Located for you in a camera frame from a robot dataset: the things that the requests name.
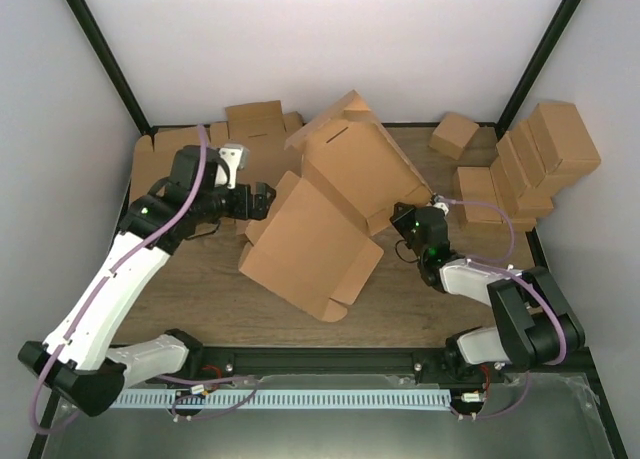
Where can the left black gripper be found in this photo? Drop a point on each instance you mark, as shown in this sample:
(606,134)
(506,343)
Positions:
(243,210)

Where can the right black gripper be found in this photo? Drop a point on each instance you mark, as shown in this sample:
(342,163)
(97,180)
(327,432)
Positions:
(399,220)

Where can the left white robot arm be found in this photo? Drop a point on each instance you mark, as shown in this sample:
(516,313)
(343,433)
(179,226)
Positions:
(77,360)

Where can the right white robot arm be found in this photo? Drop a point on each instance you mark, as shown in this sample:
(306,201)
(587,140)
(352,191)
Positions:
(534,322)

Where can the folded box on table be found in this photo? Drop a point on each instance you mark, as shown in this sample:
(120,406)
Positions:
(474,184)

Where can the small folded cardboard box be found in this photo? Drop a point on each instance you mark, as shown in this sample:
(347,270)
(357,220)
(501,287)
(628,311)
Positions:
(452,135)

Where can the large folded cardboard box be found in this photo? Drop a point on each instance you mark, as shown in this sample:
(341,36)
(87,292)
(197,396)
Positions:
(565,146)

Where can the row of folded boxes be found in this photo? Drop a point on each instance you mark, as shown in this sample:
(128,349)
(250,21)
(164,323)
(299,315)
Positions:
(514,192)

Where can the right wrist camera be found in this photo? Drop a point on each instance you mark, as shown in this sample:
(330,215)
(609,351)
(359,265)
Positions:
(438,202)

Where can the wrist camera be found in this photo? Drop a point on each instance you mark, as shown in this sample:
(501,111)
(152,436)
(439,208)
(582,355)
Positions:
(234,159)
(438,202)

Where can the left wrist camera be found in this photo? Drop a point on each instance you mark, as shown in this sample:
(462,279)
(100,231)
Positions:
(234,159)

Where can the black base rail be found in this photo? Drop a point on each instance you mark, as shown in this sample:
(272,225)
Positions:
(424,365)

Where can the left black frame post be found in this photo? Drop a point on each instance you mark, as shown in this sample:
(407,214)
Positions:
(91,30)

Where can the black frame post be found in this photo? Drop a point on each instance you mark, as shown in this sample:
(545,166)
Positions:
(91,30)
(544,49)

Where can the light blue slotted cable duct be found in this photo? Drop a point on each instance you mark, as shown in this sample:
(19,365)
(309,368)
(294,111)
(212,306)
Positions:
(412,400)

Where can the right black frame post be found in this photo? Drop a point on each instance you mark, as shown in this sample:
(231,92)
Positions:
(544,49)

